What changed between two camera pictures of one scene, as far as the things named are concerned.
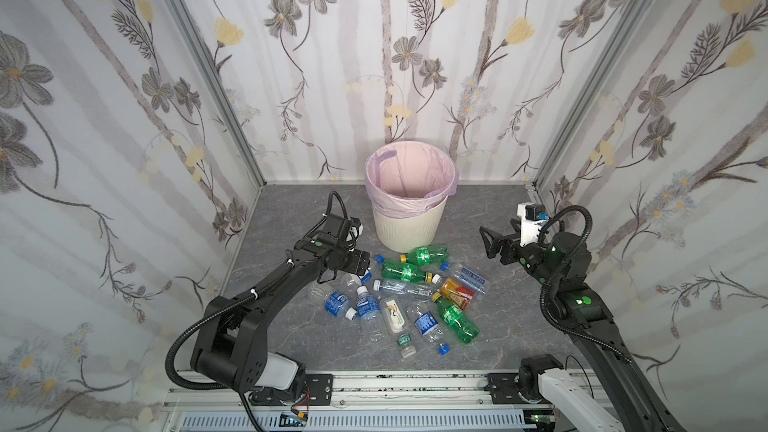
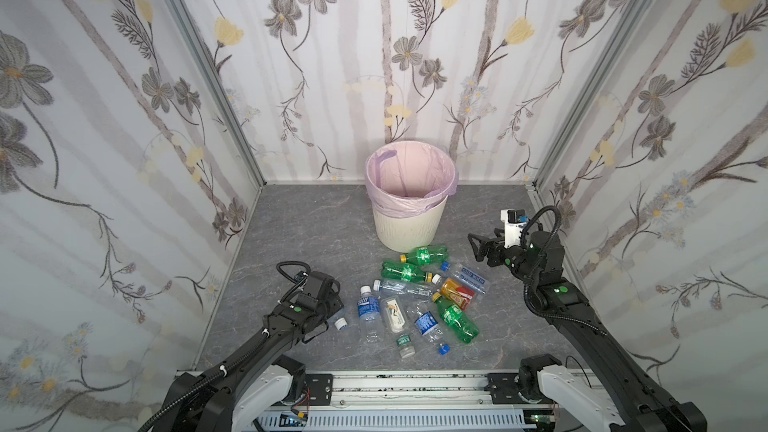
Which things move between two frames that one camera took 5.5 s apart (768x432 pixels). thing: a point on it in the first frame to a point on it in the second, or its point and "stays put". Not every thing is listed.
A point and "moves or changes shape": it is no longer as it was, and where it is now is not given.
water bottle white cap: (369, 313) stays put
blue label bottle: (335, 302) moves or changes shape
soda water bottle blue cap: (467, 276) stays put
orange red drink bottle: (460, 295) stays put
